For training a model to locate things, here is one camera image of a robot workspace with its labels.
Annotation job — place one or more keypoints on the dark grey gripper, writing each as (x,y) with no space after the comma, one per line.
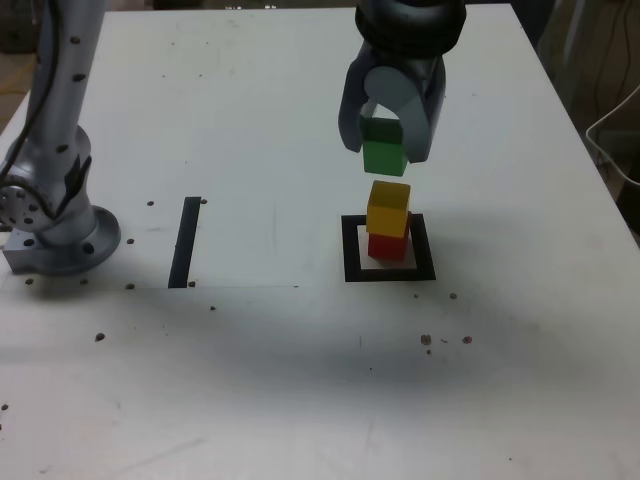
(405,62)

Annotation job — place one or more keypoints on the green cube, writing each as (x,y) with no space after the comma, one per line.
(382,157)

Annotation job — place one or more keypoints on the yellow cube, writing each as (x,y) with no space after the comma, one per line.
(386,215)

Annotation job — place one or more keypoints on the red cube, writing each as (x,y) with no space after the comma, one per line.
(387,247)

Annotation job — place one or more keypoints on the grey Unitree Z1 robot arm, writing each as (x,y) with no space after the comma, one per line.
(55,150)

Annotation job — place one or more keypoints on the black tape square outline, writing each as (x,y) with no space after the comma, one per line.
(425,250)

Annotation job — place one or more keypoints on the black tape strip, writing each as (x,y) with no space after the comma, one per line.
(184,245)

